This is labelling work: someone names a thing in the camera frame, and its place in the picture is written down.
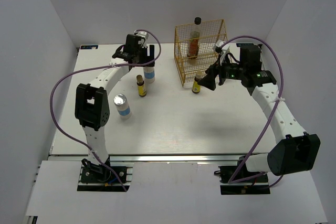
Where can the left small yellow label bottle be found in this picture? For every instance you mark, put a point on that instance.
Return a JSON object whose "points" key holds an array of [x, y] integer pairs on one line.
{"points": [[141, 86]]}

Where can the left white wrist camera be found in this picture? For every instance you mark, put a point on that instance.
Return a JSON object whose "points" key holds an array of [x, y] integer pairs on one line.
{"points": [[142, 36]]}

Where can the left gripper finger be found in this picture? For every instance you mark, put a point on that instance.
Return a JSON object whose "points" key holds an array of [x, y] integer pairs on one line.
{"points": [[151, 53], [144, 55]]}

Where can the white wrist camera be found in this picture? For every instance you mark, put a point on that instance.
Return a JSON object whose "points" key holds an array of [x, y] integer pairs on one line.
{"points": [[142, 36], [222, 48]]}

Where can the dark sauce bottle red label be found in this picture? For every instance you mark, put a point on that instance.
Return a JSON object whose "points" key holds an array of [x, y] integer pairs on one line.
{"points": [[194, 39]]}

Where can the left blue table sticker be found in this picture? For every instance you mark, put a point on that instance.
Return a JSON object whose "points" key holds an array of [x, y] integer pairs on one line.
{"points": [[88, 47]]}

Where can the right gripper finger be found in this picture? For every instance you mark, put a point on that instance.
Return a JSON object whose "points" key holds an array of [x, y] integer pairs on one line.
{"points": [[212, 70], [208, 81]]}

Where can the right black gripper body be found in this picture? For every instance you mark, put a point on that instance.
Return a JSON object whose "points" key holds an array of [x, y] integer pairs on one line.
{"points": [[230, 71]]}

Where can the blue table sticker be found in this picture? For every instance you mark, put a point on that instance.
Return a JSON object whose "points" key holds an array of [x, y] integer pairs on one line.
{"points": [[88, 47], [244, 44]]}

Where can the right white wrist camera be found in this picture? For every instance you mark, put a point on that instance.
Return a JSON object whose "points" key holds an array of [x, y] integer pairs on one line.
{"points": [[222, 48]]}

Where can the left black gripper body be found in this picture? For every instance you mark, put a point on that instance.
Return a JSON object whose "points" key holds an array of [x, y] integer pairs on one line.
{"points": [[137, 53]]}

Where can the yellow wire basket rack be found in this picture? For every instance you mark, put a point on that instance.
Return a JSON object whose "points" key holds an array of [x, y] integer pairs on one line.
{"points": [[211, 32]]}

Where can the right small yellow label bottle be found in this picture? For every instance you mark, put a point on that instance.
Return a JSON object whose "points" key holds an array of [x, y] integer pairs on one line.
{"points": [[196, 87]]}

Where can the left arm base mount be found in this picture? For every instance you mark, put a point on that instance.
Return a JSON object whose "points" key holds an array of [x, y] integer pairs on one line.
{"points": [[97, 178]]}

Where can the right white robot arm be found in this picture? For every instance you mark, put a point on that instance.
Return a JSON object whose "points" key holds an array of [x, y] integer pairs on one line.
{"points": [[295, 149]]}

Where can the right blue table sticker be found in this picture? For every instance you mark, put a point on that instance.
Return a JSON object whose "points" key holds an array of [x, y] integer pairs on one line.
{"points": [[244, 44]]}

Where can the small yellow label bottle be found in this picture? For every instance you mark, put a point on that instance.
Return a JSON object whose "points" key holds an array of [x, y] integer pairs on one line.
{"points": [[141, 86], [196, 87]]}

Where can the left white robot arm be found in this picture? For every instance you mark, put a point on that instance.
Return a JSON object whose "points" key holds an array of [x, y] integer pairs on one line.
{"points": [[92, 105]]}

